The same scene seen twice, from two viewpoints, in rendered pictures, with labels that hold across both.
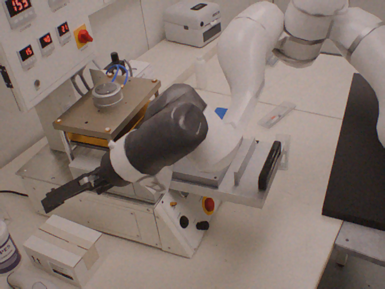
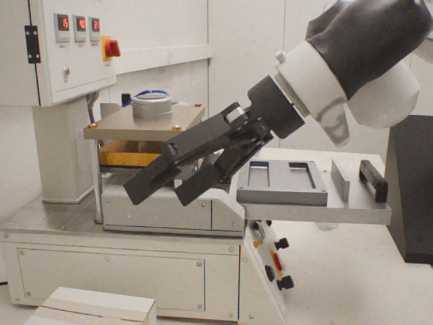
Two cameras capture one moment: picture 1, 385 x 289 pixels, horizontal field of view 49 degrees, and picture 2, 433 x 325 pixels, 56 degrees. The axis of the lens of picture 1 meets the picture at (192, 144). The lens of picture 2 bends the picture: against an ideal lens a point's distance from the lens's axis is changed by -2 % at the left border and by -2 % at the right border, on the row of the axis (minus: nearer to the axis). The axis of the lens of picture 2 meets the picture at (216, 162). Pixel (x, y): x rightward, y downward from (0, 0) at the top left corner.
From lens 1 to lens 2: 60 cm
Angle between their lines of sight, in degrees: 28
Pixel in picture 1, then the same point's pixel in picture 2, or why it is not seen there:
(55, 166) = (61, 216)
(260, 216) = (339, 272)
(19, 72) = (52, 43)
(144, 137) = (358, 19)
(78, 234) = (116, 305)
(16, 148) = not seen: outside the picture
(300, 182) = (358, 238)
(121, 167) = (310, 78)
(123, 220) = (180, 281)
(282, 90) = not seen: hidden behind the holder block
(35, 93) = (62, 84)
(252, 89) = not seen: hidden behind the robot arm
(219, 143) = (408, 72)
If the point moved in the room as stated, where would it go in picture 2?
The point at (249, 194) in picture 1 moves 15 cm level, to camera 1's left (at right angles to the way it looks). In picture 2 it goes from (371, 206) to (300, 220)
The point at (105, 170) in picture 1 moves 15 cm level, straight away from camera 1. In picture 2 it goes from (267, 99) to (194, 87)
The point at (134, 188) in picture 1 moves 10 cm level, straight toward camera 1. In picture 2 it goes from (212, 215) to (247, 238)
